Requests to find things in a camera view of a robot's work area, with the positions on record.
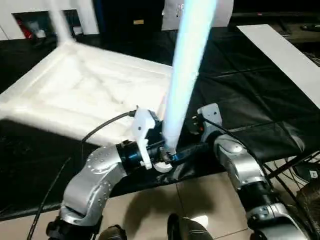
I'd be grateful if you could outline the red figurine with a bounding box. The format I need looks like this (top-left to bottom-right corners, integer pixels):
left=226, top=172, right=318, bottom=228
left=17, top=21, right=31, bottom=40

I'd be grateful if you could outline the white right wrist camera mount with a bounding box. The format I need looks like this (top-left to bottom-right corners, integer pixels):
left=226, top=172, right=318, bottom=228
left=197, top=103, right=223, bottom=141

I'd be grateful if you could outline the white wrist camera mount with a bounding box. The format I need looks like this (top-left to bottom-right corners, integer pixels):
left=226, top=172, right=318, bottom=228
left=197, top=103, right=223, bottom=141
left=131, top=107, right=165, bottom=171

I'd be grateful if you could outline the white plastic table top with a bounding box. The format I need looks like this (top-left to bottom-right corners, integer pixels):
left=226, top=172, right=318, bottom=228
left=0, top=41, right=176, bottom=174

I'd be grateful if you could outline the dark robot right foot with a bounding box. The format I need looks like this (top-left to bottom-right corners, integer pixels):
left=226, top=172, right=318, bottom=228
left=167, top=212, right=216, bottom=240

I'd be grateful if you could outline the brown woven basket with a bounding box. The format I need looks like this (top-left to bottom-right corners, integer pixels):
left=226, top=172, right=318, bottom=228
left=297, top=182, right=320, bottom=226

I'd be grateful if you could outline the white flat board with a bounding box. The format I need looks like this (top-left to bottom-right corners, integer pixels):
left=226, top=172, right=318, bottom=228
left=236, top=24, right=320, bottom=111

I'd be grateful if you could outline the grey padded backrest cushion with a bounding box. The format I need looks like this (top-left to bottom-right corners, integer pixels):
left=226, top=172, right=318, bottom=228
left=162, top=0, right=235, bottom=31

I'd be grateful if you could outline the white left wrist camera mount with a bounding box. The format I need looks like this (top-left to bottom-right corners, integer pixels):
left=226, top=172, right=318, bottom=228
left=131, top=107, right=165, bottom=171

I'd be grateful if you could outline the dark robot left foot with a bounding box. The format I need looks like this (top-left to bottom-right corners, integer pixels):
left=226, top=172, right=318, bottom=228
left=99, top=224, right=127, bottom=240

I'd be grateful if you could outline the white plastic table leg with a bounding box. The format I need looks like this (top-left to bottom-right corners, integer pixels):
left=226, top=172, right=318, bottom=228
left=48, top=0, right=75, bottom=47
left=162, top=0, right=218, bottom=157

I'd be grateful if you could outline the dark robot foot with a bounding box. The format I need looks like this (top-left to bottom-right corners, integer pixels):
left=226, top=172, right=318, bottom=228
left=167, top=212, right=216, bottom=240
left=99, top=224, right=127, bottom=240

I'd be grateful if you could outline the white glass-door cabinet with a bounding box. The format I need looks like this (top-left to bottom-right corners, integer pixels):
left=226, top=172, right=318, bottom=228
left=0, top=0, right=100, bottom=41

